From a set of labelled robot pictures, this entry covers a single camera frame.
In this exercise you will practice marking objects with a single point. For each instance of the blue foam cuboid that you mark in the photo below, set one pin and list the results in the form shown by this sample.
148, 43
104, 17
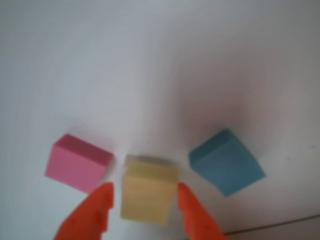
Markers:
225, 162

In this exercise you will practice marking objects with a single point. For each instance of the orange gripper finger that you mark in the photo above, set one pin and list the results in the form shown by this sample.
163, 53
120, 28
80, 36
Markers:
87, 212
197, 220

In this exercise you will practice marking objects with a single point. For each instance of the pink foam cuboid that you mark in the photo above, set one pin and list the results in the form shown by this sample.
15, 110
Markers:
75, 165

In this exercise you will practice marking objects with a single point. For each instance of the yellow foam cuboid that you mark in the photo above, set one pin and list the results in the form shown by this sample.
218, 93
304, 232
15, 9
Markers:
147, 192

